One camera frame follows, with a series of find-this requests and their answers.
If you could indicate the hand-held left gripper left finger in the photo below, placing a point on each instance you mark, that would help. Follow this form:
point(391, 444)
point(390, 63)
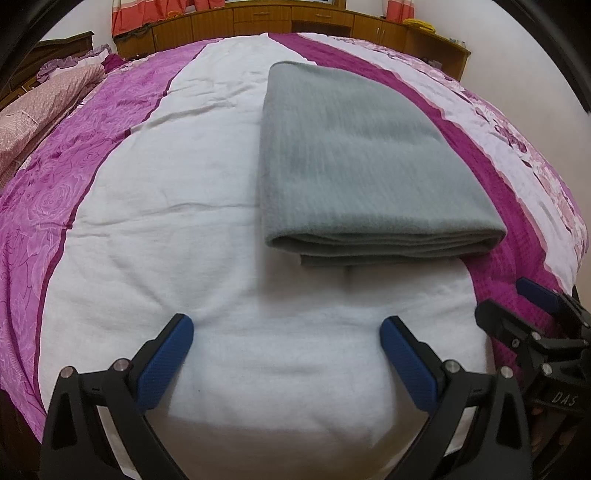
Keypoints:
point(168, 360)

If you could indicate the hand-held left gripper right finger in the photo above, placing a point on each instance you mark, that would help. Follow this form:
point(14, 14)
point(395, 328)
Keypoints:
point(408, 364)

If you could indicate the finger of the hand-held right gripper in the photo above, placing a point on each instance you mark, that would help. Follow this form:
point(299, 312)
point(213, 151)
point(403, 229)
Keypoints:
point(535, 291)
point(494, 316)

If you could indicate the grey pants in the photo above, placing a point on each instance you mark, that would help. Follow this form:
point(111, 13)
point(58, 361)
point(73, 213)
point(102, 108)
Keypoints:
point(360, 161)

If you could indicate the person's right hand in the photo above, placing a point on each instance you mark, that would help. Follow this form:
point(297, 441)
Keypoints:
point(538, 429)

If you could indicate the purple striped floral bedspread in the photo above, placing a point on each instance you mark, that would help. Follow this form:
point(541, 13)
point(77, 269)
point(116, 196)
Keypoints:
point(161, 230)

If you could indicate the pink checked pillow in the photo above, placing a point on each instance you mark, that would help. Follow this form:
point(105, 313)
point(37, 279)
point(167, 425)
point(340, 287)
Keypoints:
point(41, 101)

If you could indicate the narrow cream and orange curtain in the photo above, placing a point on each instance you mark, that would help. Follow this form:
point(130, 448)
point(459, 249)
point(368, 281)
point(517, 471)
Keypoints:
point(399, 9)

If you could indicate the purple ruffled pillow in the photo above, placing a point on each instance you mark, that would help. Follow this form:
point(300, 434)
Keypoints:
point(69, 62)

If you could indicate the dark wooden headboard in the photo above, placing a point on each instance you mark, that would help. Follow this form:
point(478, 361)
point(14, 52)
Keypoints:
point(64, 44)

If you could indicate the wide cream and orange curtain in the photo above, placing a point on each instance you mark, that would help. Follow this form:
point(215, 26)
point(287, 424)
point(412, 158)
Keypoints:
point(138, 16)

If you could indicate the wooden cabinet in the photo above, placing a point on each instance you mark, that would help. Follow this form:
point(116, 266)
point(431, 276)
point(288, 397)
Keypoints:
point(277, 18)

